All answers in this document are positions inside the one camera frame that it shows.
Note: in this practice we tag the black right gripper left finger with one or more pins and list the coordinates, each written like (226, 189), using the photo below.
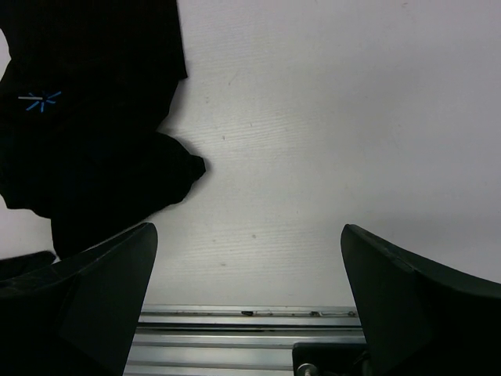
(75, 316)

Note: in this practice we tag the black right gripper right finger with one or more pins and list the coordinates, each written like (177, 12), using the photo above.
(420, 317)

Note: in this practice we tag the black t shirt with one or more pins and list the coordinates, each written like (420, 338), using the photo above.
(83, 96)

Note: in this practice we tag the aluminium frame rail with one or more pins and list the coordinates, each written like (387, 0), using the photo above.
(233, 340)

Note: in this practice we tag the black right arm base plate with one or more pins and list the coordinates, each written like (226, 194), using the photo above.
(330, 359)

